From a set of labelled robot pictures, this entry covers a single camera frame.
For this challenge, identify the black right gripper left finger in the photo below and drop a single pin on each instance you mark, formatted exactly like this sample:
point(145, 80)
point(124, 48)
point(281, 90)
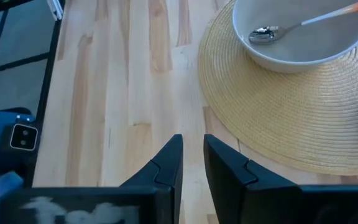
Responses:
point(154, 199)

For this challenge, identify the silver aluminium extrusion bar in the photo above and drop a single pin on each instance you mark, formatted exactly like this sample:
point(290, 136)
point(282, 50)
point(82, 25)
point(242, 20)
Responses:
point(55, 9)

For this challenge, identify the cream ceramic bowl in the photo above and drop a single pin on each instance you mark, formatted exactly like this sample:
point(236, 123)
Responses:
point(306, 46)

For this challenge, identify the black table frame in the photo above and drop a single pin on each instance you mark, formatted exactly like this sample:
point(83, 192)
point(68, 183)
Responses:
point(47, 84)

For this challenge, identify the round woven yellow placemat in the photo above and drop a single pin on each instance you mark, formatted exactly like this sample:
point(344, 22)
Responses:
point(291, 124)

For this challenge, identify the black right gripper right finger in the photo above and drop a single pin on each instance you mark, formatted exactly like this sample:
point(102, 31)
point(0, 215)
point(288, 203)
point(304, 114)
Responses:
point(275, 205)

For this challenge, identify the smartphone with camera module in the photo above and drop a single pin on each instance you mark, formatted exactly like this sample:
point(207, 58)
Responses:
point(23, 137)

